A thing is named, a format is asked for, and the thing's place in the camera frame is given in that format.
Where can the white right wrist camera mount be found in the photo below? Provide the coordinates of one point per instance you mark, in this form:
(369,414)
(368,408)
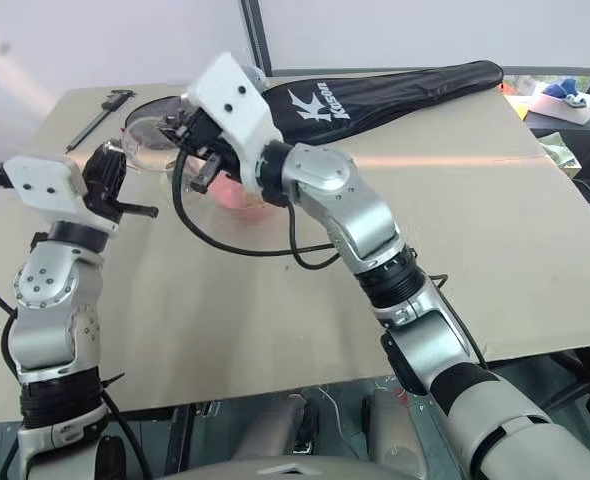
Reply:
(235,105)

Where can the black racket bag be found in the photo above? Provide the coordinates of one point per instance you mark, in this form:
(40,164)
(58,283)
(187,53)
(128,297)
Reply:
(400,97)

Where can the clear glass bowl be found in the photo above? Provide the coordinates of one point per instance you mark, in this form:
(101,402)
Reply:
(145,150)

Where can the green printed paper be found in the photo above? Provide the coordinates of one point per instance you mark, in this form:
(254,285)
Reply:
(557,150)

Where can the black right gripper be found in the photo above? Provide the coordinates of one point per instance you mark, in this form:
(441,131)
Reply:
(207,137)

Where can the white storage box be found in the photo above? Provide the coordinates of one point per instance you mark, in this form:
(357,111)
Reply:
(562,107)

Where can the pink bowl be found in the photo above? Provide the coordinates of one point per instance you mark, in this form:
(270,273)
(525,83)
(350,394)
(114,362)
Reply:
(235,201)

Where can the blue cloth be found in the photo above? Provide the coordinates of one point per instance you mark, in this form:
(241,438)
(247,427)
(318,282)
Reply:
(562,89)

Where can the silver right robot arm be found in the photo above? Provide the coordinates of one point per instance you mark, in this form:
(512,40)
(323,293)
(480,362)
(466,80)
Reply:
(365,220)

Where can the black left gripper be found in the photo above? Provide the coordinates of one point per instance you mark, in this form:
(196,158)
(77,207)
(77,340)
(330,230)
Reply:
(104,180)

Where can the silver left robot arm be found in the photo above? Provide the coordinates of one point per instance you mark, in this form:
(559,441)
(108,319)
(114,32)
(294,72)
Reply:
(40,340)

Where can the brown cardboard sheet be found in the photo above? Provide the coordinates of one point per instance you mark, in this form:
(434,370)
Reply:
(325,310)

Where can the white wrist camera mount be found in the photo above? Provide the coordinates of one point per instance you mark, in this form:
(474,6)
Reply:
(235,105)
(40,185)

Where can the black vernier caliper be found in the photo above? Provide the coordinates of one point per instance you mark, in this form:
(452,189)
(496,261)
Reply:
(106,107)

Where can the dark vertical post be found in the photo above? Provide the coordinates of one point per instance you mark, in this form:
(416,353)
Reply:
(260,35)

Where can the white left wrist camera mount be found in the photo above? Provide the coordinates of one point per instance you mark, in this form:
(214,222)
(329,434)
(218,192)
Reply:
(40,185)

